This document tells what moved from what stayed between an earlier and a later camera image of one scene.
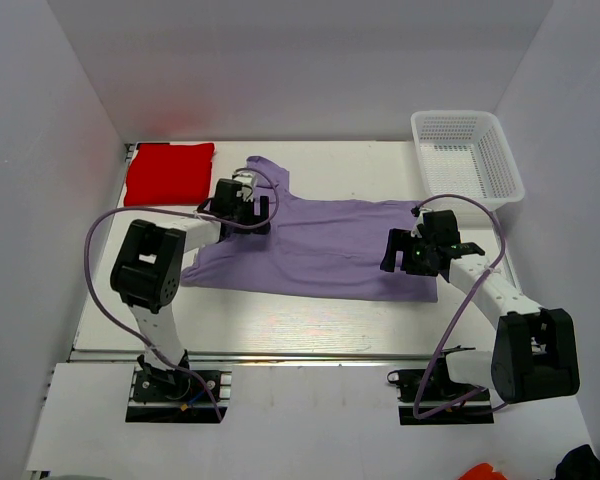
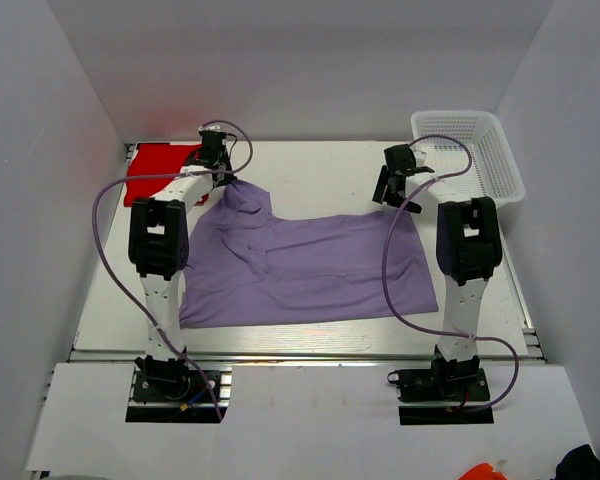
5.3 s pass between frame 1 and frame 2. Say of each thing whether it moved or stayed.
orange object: stayed
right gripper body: moved
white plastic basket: stayed
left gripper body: moved
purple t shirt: moved
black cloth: stayed
